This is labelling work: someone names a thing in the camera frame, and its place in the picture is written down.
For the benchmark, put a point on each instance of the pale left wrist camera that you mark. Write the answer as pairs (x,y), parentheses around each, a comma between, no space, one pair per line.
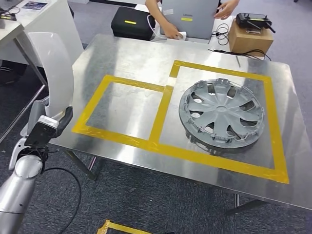
(42,132)

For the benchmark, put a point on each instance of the steel workbench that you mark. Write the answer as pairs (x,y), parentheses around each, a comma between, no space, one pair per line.
(136,61)

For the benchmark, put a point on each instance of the grey laptop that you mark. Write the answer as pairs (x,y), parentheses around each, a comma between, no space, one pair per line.
(195,16)

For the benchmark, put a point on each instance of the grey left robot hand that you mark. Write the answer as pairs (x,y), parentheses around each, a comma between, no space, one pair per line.
(36,113)

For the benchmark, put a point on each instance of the black router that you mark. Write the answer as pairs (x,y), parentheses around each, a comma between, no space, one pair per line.
(251,20)

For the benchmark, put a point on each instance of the cardboard box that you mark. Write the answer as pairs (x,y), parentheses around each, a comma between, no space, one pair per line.
(248,40)

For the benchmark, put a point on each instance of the black carry case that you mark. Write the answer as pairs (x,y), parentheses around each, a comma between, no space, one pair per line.
(131,29)

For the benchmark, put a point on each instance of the yellow floor tape square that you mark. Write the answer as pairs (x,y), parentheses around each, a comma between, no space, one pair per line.
(117,227)

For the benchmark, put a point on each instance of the person's right hand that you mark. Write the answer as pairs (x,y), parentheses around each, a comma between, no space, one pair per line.
(171,32)

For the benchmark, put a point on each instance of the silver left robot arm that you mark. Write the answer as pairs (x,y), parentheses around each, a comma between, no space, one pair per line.
(16,190)

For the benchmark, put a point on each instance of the white curved plastic part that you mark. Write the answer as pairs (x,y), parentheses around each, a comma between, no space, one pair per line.
(57,74)

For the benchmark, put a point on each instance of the person's left hand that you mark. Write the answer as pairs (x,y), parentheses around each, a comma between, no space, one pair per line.
(225,9)

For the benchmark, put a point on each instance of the large yellow bench tape rectangle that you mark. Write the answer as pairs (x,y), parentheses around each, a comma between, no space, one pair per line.
(273,129)

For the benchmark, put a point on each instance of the blue printed leaflet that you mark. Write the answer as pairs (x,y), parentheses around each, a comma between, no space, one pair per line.
(34,5)

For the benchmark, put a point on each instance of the small yellow bench tape rectangle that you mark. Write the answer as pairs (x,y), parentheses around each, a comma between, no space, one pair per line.
(97,97)

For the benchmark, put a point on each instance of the grey wheel cover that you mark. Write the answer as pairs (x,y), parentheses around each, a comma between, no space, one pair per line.
(219,113)

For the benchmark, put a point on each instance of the black device yellow label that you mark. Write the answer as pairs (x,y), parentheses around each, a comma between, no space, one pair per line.
(8,16)

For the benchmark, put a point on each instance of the person's right forearm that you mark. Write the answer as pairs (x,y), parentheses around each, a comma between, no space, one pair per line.
(156,13)

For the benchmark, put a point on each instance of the person's hand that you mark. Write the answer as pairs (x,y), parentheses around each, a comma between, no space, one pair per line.
(225,9)
(171,32)

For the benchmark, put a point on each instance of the white office desk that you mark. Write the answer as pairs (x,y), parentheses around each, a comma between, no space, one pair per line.
(60,25)

